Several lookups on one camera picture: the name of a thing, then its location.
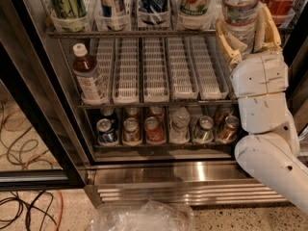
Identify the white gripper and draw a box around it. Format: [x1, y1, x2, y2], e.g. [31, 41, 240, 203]
[216, 3, 288, 98]

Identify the clear water bottle top shelf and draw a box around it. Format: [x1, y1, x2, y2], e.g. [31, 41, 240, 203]
[222, 0, 260, 55]

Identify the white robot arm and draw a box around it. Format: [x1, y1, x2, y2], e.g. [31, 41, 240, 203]
[216, 3, 308, 213]

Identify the right fridge glass door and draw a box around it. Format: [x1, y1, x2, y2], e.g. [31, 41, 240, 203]
[282, 7, 308, 159]

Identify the fridge glass door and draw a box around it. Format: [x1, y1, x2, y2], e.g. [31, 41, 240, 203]
[282, 7, 308, 159]
[0, 0, 88, 191]

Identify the water bottle bottom shelf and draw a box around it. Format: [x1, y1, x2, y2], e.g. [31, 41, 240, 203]
[169, 107, 191, 144]

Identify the left tea bottle white cap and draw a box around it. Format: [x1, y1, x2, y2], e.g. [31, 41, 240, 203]
[73, 43, 107, 105]

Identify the green can top shelf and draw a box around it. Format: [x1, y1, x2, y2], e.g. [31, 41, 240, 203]
[51, 0, 87, 32]

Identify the left fridge glass door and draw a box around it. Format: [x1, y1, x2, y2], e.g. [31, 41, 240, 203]
[0, 0, 88, 191]

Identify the white tray lane five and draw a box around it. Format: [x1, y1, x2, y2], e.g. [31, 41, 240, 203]
[190, 37, 228, 100]

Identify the gold can rear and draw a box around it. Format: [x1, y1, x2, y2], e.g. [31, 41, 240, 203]
[214, 104, 234, 127]

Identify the gold can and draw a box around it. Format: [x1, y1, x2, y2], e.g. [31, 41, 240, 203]
[217, 115, 240, 142]
[214, 104, 234, 127]

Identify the white tray lane four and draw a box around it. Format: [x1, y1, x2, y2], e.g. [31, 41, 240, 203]
[166, 38, 198, 99]

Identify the gold can front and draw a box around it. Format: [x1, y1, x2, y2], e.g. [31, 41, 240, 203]
[217, 115, 240, 142]

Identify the green silver can bottom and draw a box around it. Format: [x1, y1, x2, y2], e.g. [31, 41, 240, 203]
[193, 115, 214, 143]

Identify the white tray lane three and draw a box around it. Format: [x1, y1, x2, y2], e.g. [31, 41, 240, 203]
[142, 38, 169, 103]

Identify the red can rear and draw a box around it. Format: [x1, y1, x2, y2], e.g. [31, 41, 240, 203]
[148, 106, 165, 122]

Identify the red can front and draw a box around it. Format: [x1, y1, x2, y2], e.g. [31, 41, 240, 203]
[144, 116, 166, 143]

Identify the white tray lane two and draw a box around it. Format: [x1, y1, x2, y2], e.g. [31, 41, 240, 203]
[113, 38, 140, 104]

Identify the brown can rear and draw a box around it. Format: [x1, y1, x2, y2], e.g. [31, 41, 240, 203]
[125, 107, 141, 120]

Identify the brown can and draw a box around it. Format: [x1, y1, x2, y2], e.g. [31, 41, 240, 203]
[123, 117, 141, 142]
[125, 107, 141, 120]

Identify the brown can front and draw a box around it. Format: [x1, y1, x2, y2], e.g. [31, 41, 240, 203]
[123, 117, 141, 142]

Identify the slim blue silver can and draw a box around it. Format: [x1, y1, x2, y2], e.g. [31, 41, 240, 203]
[100, 0, 126, 31]

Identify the dark can rear left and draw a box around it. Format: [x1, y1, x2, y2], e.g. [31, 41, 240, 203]
[100, 107, 117, 123]

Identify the blue pepsi can front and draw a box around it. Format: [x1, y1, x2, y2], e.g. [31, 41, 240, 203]
[96, 118, 117, 144]

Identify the clear plastic bin with bag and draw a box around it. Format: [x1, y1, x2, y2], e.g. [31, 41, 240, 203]
[90, 200, 195, 231]

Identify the top wire shelf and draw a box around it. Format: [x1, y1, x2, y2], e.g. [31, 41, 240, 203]
[47, 27, 294, 39]

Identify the wire shelf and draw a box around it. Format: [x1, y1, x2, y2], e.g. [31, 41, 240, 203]
[78, 99, 238, 109]
[47, 27, 294, 39]

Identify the middle wire shelf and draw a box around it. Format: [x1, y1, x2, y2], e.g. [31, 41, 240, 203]
[78, 99, 238, 109]

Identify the orange cable on floor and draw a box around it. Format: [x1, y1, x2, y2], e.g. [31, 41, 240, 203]
[52, 190, 64, 231]

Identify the black cable on floor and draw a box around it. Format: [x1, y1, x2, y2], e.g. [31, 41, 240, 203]
[0, 190, 58, 231]

